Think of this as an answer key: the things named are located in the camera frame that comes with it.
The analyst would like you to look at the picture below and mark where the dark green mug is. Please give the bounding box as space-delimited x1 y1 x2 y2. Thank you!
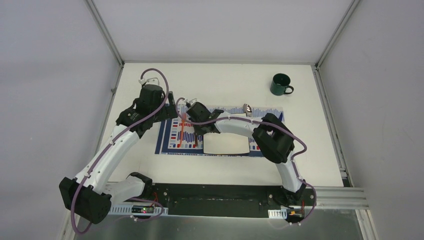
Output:
270 73 294 96

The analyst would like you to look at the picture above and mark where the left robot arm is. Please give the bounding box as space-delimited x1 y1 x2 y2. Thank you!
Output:
59 89 177 224

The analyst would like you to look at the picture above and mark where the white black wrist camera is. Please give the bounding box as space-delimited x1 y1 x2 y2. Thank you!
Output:
185 101 212 123

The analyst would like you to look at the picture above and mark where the white square plate black rim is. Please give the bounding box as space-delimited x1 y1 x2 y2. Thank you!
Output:
203 133 250 155

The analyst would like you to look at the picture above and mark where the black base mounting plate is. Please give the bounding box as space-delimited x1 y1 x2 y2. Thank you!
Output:
140 183 315 218

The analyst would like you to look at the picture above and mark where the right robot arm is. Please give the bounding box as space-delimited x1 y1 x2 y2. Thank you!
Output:
187 110 307 205

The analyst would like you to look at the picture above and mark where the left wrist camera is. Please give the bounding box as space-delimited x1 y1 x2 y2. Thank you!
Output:
133 77 165 115

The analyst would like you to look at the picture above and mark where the metal spoon pink handle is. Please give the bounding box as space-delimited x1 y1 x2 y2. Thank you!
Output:
243 103 253 117

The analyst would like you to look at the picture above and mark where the brown wooden fork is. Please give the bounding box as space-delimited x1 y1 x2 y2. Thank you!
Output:
194 133 199 148

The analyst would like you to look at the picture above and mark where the blue striped placemat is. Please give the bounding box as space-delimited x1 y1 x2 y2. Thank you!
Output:
154 105 291 159

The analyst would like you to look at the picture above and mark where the aluminium frame rail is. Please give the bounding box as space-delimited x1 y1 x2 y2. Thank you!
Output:
70 181 369 210

